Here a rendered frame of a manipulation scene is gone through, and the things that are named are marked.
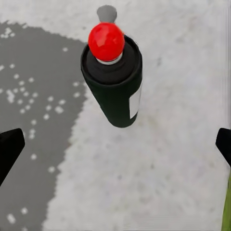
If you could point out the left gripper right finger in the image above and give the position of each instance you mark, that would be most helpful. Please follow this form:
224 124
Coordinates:
223 142

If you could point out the insectifuge atomizer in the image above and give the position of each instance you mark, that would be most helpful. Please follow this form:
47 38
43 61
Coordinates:
111 65

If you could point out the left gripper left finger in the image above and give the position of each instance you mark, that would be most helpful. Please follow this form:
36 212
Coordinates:
11 144

